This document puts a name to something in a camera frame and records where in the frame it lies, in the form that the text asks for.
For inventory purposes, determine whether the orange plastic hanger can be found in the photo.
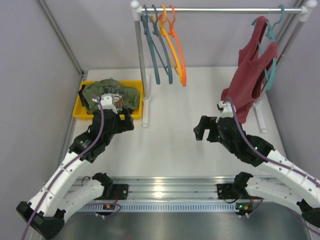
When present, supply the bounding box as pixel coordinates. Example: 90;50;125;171
169;4;187;87

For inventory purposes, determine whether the green tank top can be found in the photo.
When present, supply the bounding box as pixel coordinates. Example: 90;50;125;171
83;78;140;114

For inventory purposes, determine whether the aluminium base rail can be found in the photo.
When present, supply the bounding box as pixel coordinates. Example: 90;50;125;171
57;176;296;201

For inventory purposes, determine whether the white metal clothes rack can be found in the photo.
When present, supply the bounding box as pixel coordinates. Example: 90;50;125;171
130;0;318;128

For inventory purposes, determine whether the dark teal hanger right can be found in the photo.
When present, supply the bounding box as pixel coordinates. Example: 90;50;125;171
151;4;173;85

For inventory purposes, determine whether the dark navy garment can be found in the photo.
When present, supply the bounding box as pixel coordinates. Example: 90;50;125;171
78;85;90;111

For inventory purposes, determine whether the light teal hanger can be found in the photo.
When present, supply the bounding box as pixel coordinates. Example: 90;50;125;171
257;4;285;91

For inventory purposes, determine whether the dark teal hanger left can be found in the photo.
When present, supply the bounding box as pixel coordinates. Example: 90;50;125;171
140;4;161;85

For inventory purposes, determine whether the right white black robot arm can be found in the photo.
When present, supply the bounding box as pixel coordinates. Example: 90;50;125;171
193;115;320;228

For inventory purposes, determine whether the yellow plastic bin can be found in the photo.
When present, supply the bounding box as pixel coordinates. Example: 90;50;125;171
72;80;144;120

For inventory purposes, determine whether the yellow-orange plastic hanger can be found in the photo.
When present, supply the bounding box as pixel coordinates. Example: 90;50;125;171
151;4;182;83

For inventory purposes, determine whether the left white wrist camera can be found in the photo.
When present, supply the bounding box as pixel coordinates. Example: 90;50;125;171
92;93;120;115

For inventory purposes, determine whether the dark teal hanger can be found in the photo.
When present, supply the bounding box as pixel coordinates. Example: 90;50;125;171
151;4;173;85
140;4;161;85

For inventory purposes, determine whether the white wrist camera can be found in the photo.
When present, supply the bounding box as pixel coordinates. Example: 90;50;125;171
92;93;120;115
217;101;236;118

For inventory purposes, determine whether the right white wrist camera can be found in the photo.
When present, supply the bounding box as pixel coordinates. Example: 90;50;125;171
217;101;236;118

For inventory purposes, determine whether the perforated cable tray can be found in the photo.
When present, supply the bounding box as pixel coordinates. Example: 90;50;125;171
79;201;251;213

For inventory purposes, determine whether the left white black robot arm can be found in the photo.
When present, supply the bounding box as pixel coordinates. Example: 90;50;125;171
16;107;134;240

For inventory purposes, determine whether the red tank top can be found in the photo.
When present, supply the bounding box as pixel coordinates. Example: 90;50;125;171
220;16;270;124

